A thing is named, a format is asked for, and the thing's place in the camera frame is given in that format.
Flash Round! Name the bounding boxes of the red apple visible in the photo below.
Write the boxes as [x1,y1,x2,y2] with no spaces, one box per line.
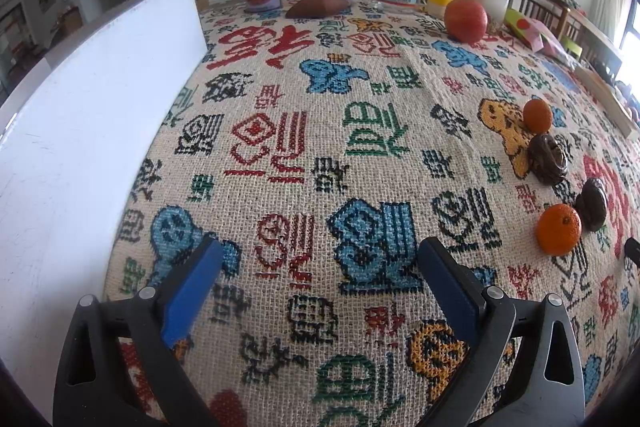
[444,0,488,44]

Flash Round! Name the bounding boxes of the white box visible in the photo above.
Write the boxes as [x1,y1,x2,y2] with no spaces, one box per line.
[0,0,208,423]

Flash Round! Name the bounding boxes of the window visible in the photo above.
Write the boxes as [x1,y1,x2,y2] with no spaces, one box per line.
[617,0,640,78]

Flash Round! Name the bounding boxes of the printed woven tablecloth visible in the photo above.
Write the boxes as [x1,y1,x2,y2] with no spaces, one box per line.
[102,0,640,427]

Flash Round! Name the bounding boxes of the wrinkled dark passion fruit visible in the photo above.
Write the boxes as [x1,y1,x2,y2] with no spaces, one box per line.
[527,134,569,186]
[575,178,611,232]

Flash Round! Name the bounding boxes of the large tangerine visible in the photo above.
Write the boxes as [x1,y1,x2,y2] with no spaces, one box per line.
[536,203,583,256]

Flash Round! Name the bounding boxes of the small tangerine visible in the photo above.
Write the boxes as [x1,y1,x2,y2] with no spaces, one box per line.
[522,98,554,134]

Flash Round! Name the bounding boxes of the pink snack bag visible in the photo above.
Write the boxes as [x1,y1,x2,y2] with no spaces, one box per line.
[504,8,576,68]

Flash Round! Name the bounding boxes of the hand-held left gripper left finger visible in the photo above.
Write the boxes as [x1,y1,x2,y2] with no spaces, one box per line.
[52,237,224,427]

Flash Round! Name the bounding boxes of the wooden slatted chair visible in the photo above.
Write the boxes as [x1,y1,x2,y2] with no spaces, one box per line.
[565,19,623,78]
[510,0,571,25]

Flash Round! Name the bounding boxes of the orange book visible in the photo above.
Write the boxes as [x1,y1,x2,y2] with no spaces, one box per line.
[575,66,640,138]

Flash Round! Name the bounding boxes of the sweet potato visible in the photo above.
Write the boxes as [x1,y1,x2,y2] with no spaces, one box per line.
[286,0,351,18]

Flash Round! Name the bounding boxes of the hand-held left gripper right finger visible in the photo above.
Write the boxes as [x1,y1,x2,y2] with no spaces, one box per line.
[419,237,586,427]

